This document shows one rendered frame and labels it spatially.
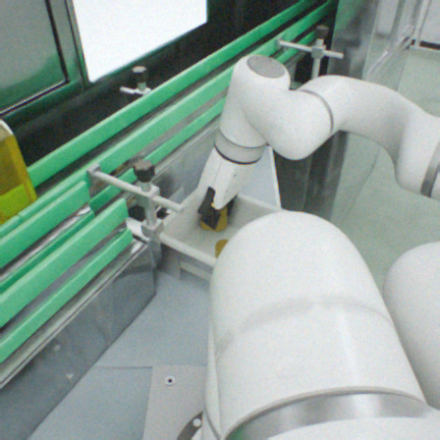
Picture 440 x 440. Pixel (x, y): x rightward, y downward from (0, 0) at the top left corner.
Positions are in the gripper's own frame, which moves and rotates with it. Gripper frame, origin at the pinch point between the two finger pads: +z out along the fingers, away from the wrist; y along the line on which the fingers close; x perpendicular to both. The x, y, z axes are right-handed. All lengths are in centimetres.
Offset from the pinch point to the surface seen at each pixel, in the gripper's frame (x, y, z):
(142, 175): -6.0, 14.6, -14.7
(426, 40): -7, -345, 80
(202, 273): 5.0, 10.0, 3.5
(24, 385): -1.0, 40.1, -0.1
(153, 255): -2.0, 14.7, 0.3
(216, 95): -17.0, -22.1, -4.3
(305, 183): 1, -70, 44
